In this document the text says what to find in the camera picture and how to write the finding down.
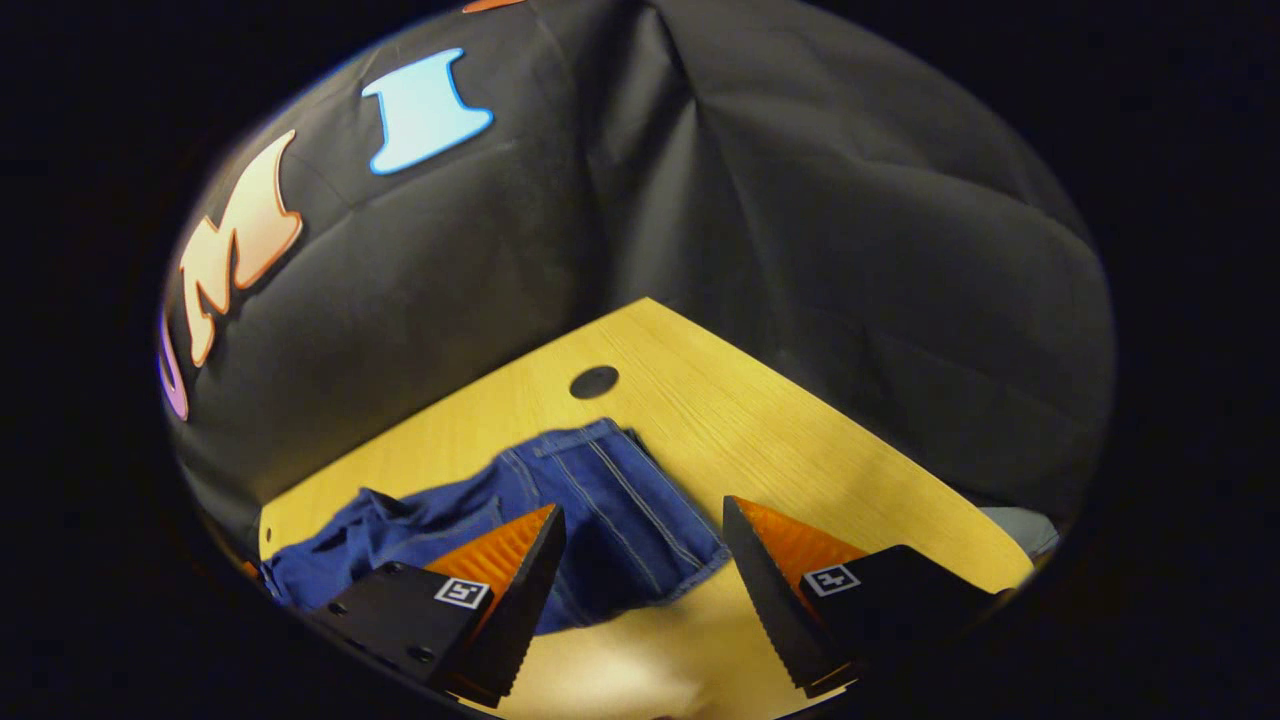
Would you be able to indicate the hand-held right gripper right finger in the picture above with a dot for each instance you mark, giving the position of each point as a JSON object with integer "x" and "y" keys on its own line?
{"x": 770, "y": 600}

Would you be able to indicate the black backdrop cloth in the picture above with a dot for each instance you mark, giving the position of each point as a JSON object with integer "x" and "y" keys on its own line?
{"x": 800, "y": 200}

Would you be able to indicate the blue jeans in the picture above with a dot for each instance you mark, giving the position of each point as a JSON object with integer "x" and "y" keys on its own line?
{"x": 620, "y": 520}

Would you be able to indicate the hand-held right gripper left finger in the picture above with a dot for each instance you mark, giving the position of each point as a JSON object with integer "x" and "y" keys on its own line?
{"x": 525, "y": 600}

